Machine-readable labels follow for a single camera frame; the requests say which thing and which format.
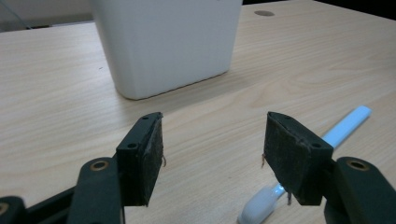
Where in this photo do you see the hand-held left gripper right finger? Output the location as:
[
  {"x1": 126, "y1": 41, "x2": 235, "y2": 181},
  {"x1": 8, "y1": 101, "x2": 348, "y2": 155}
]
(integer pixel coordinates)
[{"x1": 262, "y1": 111, "x2": 334, "y2": 206}]

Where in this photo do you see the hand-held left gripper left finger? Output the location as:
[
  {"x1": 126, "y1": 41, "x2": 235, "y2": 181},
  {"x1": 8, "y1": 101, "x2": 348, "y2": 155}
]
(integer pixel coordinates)
[{"x1": 115, "y1": 111, "x2": 165, "y2": 207}]

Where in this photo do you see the light blue toothbrush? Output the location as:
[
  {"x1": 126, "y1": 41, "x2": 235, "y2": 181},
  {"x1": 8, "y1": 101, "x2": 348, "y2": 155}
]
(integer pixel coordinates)
[{"x1": 236, "y1": 105, "x2": 373, "y2": 224}]

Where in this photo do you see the white plastic container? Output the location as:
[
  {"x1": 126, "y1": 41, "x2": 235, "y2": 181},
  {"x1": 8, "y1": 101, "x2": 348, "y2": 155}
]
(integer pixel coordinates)
[{"x1": 90, "y1": 0, "x2": 244, "y2": 101}]

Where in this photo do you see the round grey table hole cover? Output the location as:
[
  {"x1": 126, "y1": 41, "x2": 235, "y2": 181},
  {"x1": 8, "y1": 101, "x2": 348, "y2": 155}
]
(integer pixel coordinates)
[{"x1": 253, "y1": 9, "x2": 276, "y2": 18}]

